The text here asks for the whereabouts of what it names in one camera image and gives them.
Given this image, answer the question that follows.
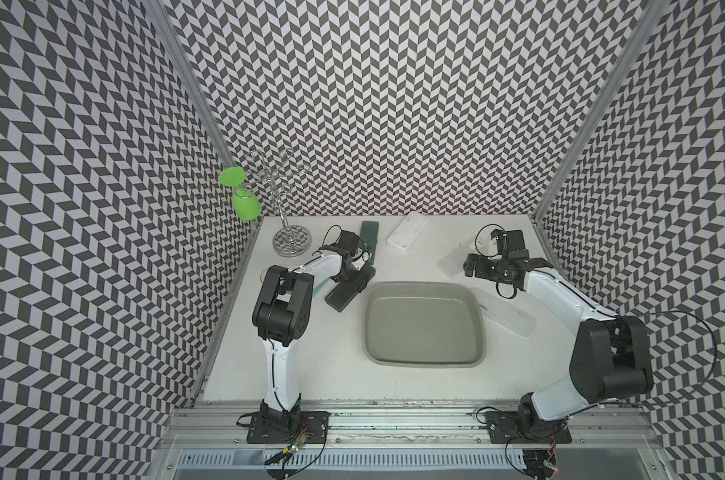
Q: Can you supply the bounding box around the aluminium rail frame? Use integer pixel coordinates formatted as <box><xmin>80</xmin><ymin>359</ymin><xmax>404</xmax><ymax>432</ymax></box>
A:
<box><xmin>145</xmin><ymin>400</ymin><xmax>678</xmax><ymax>479</ymax></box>

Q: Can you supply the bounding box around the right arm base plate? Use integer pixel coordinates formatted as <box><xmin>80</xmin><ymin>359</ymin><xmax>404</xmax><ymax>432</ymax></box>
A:
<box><xmin>483</xmin><ymin>410</ymin><xmax>573</xmax><ymax>445</ymax></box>

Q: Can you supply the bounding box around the white pencil case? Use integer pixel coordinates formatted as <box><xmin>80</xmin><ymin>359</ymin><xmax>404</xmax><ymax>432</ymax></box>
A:
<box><xmin>386</xmin><ymin>211</ymin><xmax>431</xmax><ymax>254</ymax></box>

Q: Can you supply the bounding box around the dark green pencil case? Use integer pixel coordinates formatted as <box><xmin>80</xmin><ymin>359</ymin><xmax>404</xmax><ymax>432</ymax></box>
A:
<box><xmin>360</xmin><ymin>220</ymin><xmax>380</xmax><ymax>265</ymax></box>

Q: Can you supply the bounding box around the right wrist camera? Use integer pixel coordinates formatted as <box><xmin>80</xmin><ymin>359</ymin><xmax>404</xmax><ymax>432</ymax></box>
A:
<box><xmin>491</xmin><ymin>229</ymin><xmax>529</xmax><ymax>260</ymax></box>

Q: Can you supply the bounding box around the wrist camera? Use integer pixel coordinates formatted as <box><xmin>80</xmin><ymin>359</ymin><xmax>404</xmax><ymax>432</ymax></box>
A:
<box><xmin>332</xmin><ymin>230</ymin><xmax>360</xmax><ymax>257</ymax></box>
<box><xmin>491</xmin><ymin>229</ymin><xmax>529</xmax><ymax>260</ymax></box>

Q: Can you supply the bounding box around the clear frosted pencil case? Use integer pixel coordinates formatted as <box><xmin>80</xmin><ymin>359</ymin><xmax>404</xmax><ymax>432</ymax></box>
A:
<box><xmin>470</xmin><ymin>288</ymin><xmax>537</xmax><ymax>338</ymax></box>

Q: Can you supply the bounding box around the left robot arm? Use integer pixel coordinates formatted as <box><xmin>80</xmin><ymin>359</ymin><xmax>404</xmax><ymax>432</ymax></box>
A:
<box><xmin>252</xmin><ymin>244</ymin><xmax>376</xmax><ymax>433</ymax></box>

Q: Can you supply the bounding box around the green wine glass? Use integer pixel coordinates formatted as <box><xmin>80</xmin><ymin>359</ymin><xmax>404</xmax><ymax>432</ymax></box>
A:
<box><xmin>218</xmin><ymin>167</ymin><xmax>262</xmax><ymax>221</ymax></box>

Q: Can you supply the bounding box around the grey storage box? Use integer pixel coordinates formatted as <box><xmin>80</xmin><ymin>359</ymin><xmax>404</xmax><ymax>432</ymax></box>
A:
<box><xmin>362</xmin><ymin>281</ymin><xmax>487</xmax><ymax>368</ymax></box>

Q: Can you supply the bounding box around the black pencil case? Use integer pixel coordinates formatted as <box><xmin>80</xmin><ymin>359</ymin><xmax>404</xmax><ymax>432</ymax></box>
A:
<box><xmin>324</xmin><ymin>265</ymin><xmax>377</xmax><ymax>312</ymax></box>

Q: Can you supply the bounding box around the clear pencil case with label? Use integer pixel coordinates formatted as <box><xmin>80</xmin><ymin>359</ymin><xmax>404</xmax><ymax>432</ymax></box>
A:
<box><xmin>437</xmin><ymin>238</ymin><xmax>488</xmax><ymax>279</ymax></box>

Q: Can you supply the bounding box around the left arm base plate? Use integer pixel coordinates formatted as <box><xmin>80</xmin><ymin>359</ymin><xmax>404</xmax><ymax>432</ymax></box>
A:
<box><xmin>246</xmin><ymin>411</ymin><xmax>330</xmax><ymax>445</ymax></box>

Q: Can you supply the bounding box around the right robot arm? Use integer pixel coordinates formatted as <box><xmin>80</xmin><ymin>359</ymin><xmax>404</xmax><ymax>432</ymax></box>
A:
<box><xmin>464</xmin><ymin>253</ymin><xmax>654</xmax><ymax>440</ymax></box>

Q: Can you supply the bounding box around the metal cup rack stand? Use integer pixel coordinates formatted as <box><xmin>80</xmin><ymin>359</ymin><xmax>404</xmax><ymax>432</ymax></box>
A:
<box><xmin>248</xmin><ymin>148</ymin><xmax>312</xmax><ymax>258</ymax></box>

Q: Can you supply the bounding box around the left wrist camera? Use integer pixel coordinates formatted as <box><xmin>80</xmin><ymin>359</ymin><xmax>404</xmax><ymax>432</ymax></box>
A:
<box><xmin>332</xmin><ymin>230</ymin><xmax>360</xmax><ymax>257</ymax></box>

